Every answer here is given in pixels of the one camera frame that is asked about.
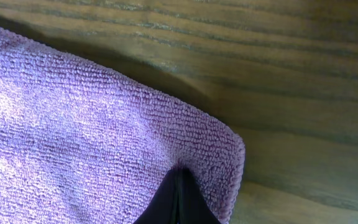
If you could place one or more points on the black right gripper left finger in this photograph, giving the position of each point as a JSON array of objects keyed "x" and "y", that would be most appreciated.
[{"x": 162, "y": 208}]

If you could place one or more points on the purple microfiber cloth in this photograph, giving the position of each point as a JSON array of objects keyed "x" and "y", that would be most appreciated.
[{"x": 82, "y": 143}]

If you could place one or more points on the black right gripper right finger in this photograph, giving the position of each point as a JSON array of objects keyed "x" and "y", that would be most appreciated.
[{"x": 192, "y": 207}]

